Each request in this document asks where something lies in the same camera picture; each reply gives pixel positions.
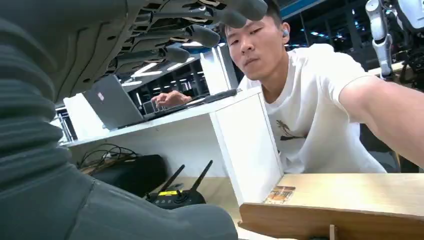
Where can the grey laptop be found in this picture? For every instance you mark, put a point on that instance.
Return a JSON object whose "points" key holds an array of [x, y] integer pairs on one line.
{"points": [[112, 102]]}

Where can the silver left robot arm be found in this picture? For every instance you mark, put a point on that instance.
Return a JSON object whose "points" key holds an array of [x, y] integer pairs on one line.
{"points": [[26, 116]]}

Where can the white upright panel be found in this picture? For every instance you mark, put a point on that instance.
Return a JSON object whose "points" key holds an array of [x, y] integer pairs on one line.
{"points": [[215, 71]]}

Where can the metal rack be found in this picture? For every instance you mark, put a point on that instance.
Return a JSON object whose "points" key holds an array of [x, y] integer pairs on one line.
{"points": [[66, 126]]}

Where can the black remote controller with antennas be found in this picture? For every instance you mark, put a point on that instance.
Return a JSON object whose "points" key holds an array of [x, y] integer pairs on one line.
{"points": [[175, 198]]}

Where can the white earbud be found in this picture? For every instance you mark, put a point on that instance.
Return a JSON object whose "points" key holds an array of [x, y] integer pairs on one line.
{"points": [[285, 33]]}

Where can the patterned yellow card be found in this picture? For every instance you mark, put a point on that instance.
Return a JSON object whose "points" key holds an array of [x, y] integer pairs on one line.
{"points": [[280, 194]]}

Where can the person's right hand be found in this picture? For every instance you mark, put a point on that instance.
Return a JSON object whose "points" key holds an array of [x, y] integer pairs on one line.
{"points": [[170, 98]]}

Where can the black bag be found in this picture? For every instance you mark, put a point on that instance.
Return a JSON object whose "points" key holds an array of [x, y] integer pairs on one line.
{"points": [[132, 175]]}

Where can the black flat device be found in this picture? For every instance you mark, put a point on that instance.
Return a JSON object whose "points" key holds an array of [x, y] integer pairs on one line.
{"points": [[220, 96]]}

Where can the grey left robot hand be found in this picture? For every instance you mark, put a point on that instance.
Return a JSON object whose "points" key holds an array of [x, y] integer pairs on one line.
{"points": [[82, 33]]}

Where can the person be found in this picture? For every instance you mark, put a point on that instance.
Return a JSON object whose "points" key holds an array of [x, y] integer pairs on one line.
{"points": [[314, 109]]}

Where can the ceiling light strip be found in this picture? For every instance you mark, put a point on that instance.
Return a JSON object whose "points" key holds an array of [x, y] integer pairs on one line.
{"points": [[145, 70], [179, 64]]}

